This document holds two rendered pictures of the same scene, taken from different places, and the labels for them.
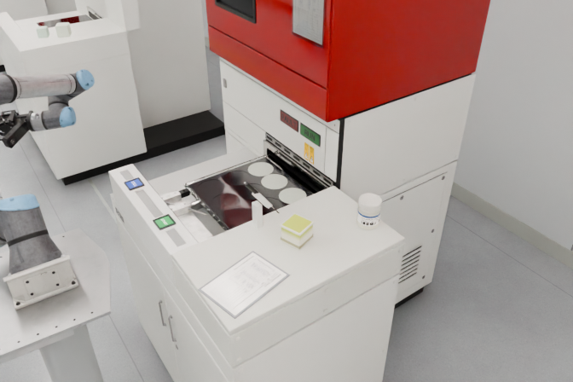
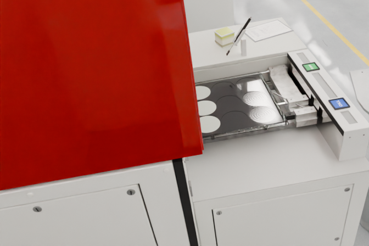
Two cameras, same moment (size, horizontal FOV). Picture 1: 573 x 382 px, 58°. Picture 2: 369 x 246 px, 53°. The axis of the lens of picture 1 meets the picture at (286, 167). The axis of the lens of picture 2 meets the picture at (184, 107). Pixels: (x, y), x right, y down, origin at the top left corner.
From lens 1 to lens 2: 2.73 m
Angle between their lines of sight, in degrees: 103
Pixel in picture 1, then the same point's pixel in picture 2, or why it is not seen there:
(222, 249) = (273, 45)
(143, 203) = (328, 84)
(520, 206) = not seen: outside the picture
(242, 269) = (265, 34)
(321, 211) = (196, 56)
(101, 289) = (359, 83)
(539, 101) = not seen: outside the picture
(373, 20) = not seen: outside the picture
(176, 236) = (302, 59)
